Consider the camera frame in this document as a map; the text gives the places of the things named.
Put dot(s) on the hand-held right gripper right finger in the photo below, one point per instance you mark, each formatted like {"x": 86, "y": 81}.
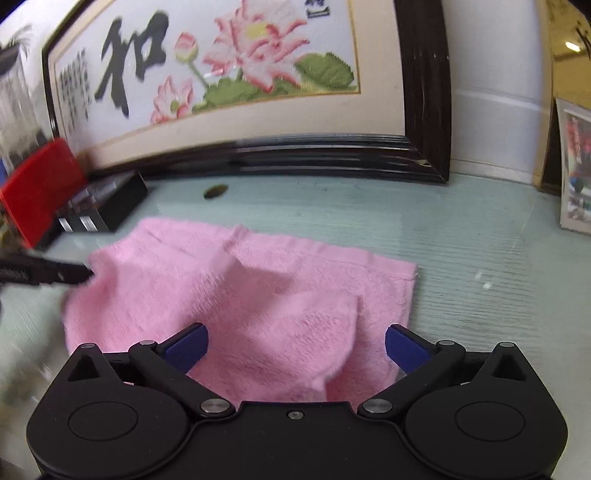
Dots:
{"x": 408, "y": 348}

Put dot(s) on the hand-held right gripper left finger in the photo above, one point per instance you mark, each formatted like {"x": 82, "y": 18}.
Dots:
{"x": 187, "y": 348}

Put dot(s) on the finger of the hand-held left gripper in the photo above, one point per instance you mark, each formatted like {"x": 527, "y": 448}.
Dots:
{"x": 41, "y": 272}

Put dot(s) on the pink towel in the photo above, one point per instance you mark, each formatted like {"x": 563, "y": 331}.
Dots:
{"x": 277, "y": 286}

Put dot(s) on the red box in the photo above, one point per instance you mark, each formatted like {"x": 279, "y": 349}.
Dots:
{"x": 37, "y": 194}

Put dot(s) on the black box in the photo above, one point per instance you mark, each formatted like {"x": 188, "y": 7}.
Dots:
{"x": 115, "y": 198}

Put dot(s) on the small brown round object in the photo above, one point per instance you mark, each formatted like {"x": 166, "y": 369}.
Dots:
{"x": 215, "y": 191}

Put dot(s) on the clear glass jar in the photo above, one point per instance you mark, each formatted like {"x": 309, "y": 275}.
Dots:
{"x": 16, "y": 92}

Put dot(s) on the framed colour photo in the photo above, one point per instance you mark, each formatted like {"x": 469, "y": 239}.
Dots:
{"x": 577, "y": 175}

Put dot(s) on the framed lotus embroidery picture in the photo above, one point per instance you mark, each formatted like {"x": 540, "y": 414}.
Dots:
{"x": 277, "y": 60}

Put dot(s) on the gold wall plaque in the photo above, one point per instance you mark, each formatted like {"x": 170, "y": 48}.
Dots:
{"x": 561, "y": 69}

